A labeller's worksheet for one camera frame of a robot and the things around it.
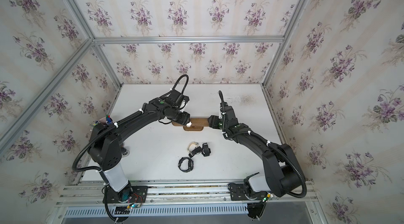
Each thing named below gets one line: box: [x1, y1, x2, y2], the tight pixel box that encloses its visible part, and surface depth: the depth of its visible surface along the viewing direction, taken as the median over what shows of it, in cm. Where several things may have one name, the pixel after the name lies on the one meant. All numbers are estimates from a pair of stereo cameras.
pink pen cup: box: [93, 114, 114, 126], surface depth 90 cm
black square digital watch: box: [201, 142, 211, 157], surface depth 84 cm
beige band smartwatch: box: [187, 141, 199, 154], surface depth 90 cm
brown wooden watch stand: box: [171, 117, 209, 132], surface depth 93 cm
